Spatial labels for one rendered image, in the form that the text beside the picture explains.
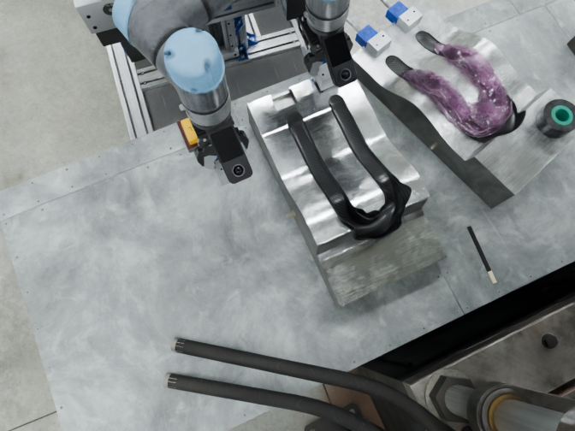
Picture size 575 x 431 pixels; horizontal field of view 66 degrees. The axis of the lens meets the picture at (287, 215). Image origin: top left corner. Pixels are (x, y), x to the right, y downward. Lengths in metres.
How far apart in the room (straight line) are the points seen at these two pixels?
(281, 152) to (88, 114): 1.35
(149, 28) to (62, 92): 1.64
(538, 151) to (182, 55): 0.80
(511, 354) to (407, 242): 0.34
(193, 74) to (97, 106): 1.61
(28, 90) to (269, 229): 1.60
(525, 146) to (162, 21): 0.80
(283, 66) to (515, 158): 1.10
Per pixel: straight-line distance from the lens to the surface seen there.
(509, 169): 1.09
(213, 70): 0.62
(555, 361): 1.19
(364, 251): 0.98
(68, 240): 1.14
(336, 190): 0.95
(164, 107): 1.88
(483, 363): 1.12
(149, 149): 1.14
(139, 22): 0.70
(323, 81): 1.02
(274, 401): 0.95
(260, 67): 1.92
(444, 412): 1.05
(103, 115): 2.18
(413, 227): 1.02
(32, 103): 2.34
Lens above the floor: 1.81
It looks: 75 degrees down
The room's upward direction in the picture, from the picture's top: 4 degrees clockwise
